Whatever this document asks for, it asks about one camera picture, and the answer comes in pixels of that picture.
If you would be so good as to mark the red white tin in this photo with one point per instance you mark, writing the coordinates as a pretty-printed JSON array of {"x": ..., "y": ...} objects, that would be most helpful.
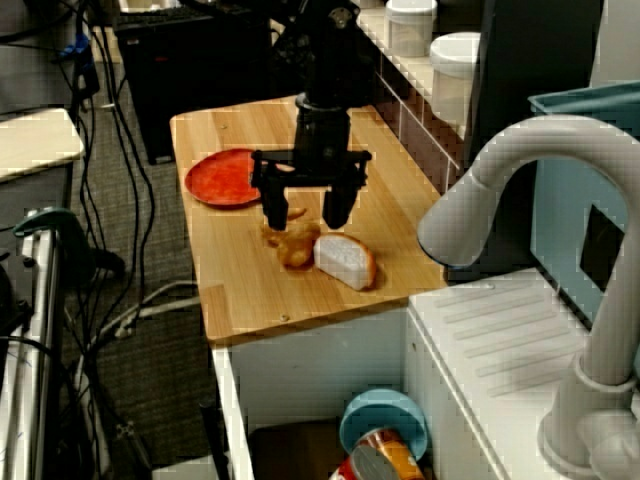
[{"x": 342, "y": 472}]

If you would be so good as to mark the light blue bowl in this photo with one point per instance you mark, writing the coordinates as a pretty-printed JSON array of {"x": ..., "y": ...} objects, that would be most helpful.
[{"x": 385, "y": 407}]

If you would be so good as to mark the grey toy faucet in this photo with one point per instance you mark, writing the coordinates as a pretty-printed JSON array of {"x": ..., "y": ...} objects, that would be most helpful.
[{"x": 525, "y": 135}]

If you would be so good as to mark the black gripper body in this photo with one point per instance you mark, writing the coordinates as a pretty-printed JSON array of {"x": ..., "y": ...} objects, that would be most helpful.
[{"x": 322, "y": 145}]

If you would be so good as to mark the black metal bar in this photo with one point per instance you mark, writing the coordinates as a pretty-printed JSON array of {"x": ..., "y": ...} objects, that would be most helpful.
[{"x": 212, "y": 435}]

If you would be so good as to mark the large white lidded jar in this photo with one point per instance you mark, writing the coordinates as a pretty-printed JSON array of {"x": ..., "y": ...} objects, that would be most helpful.
[{"x": 452, "y": 75}]

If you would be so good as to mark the brown toy chicken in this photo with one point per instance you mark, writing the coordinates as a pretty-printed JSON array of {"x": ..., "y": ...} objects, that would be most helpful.
[{"x": 295, "y": 247}]

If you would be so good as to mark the orange labelled tin can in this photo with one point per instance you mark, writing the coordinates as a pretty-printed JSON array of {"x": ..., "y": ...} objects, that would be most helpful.
[{"x": 385, "y": 455}]

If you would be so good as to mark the white toy sink unit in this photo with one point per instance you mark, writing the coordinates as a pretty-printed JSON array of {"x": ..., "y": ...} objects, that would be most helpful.
[{"x": 500, "y": 320}]

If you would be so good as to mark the teal plastic bin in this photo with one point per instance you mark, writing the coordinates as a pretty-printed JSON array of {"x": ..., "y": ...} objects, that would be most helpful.
[{"x": 560, "y": 210}]

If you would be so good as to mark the small white lidded jar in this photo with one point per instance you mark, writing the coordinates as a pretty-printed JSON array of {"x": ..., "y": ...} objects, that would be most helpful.
[{"x": 410, "y": 30}]

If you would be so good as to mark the wide dark upright panel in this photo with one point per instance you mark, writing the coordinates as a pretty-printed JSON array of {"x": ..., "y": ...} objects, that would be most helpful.
[{"x": 530, "y": 60}]

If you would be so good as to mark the dark tiled backsplash ledge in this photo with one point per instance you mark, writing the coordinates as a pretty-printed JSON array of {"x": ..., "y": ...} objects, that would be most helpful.
[{"x": 415, "y": 135}]

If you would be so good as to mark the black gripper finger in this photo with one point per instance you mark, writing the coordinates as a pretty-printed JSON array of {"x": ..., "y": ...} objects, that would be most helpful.
[
  {"x": 340, "y": 205},
  {"x": 275, "y": 207}
]

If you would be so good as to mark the aluminium frame rail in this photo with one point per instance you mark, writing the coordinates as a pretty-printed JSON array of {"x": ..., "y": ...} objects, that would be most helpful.
[{"x": 42, "y": 350}]

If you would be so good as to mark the white side table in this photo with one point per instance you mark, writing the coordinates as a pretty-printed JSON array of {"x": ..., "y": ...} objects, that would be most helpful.
[{"x": 35, "y": 140}]

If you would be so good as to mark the toy bread slice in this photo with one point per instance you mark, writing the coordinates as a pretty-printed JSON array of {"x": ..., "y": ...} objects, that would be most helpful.
[{"x": 340, "y": 257}]

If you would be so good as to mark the black computer tower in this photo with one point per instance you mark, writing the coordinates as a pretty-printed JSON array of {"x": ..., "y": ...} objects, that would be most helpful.
[{"x": 175, "y": 90}]

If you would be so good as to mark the red plate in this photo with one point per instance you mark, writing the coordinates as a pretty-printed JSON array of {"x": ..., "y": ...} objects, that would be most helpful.
[{"x": 215, "y": 180}]

